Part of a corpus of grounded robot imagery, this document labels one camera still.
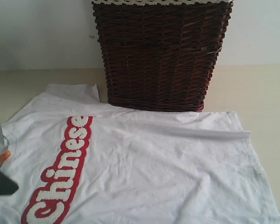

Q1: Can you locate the white t-shirt red lettering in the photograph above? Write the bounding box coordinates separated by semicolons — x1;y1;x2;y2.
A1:
0;84;280;224

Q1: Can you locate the dark brown wicker basket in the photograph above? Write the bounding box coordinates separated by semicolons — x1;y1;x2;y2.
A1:
92;2;233;112

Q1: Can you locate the orange shirt neck label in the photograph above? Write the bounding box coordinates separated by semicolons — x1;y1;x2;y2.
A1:
0;150;11;164

